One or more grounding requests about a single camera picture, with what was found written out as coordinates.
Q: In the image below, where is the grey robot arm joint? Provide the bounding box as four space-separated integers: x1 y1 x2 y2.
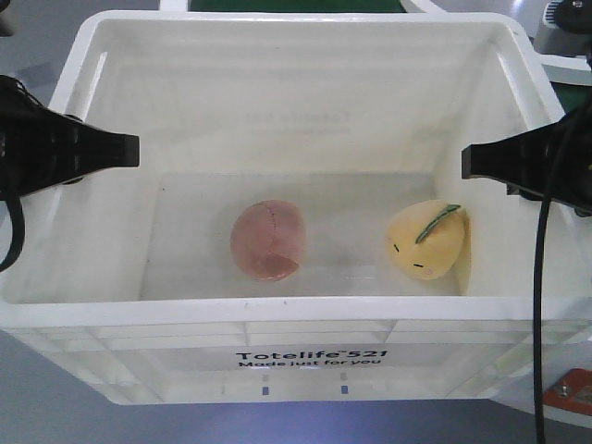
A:
534 0 591 57

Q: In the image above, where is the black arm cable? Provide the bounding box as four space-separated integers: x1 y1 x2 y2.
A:
0 193 25 273
532 105 588 444

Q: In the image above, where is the pink plush peach toy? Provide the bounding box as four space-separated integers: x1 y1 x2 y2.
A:
230 200 306 281

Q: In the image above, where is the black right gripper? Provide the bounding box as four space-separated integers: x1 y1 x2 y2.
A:
461 96 591 217

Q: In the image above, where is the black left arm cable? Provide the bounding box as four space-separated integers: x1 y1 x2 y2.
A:
0 193 25 273

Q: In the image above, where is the orange warning label plate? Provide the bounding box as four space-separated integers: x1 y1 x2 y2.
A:
543 368 591 418

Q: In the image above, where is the white curved conveyor guard rail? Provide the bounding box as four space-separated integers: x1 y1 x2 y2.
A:
400 1 591 430

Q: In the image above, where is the yellow plush mango toy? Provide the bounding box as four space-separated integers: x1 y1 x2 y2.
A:
384 200 466 280

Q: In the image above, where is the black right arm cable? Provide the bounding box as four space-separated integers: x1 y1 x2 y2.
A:
532 105 588 444

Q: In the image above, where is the white plastic tote box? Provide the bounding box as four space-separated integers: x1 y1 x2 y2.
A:
0 9 592 408

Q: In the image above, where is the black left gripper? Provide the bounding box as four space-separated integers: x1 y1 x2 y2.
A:
1 75 140 196

